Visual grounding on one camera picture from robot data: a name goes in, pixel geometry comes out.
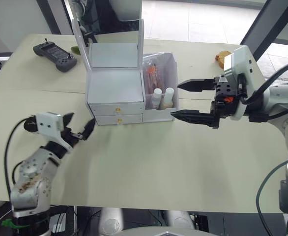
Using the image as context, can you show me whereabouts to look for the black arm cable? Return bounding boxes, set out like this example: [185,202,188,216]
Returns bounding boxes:
[3,116,38,190]
[237,62,288,105]

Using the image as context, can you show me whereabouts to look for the white makeup organizer box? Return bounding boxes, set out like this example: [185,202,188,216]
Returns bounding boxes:
[71,0,179,126]

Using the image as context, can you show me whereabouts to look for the grey rounded shape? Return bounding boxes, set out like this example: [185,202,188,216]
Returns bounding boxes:
[163,209,197,232]

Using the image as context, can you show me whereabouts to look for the black handheld remote controller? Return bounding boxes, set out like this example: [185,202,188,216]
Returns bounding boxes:
[32,37,78,73]

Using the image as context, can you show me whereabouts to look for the dark window frame post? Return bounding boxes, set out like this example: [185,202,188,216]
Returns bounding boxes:
[239,0,288,63]
[35,0,74,35]

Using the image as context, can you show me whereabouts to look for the brown bread-like object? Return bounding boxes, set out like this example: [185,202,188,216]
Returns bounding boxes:
[215,50,233,71]

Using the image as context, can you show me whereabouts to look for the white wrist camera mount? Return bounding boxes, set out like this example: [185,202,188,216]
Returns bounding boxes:
[35,112,74,150]
[223,45,266,121]

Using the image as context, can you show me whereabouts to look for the white cap beige bottle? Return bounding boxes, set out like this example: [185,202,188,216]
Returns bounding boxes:
[160,87,175,110]

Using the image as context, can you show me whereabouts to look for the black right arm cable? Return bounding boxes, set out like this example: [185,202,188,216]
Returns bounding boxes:
[237,62,288,105]

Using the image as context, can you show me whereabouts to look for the tall white organizer drawer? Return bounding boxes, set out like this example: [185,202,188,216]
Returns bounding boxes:
[88,101,144,117]

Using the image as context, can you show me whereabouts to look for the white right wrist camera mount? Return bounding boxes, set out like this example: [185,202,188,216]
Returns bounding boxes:
[223,45,266,121]

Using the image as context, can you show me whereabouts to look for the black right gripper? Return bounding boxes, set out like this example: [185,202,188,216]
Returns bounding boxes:
[170,75,241,130]

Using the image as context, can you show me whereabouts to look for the orange brush set clear pack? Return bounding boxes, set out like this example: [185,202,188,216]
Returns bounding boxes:
[144,57,165,94]

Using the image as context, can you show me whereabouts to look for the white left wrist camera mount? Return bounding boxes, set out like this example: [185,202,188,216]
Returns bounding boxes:
[35,112,74,150]

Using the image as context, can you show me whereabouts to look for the green clip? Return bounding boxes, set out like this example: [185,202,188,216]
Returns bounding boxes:
[0,218,20,230]

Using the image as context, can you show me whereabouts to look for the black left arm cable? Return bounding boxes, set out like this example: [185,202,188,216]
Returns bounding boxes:
[3,116,38,190]

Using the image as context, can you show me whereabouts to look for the white framed organizer mirror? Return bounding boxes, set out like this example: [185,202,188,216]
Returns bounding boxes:
[71,0,145,72]

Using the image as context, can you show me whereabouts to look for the black lower body cable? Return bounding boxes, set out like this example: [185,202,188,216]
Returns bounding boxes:
[255,161,288,236]

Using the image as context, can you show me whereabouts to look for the short white organizer drawer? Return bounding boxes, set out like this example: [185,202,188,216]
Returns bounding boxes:
[94,114,144,126]

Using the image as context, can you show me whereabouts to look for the white cap clear bottle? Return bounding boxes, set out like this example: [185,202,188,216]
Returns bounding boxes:
[152,88,163,109]

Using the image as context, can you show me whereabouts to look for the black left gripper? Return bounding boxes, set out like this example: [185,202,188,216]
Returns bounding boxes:
[59,112,96,149]

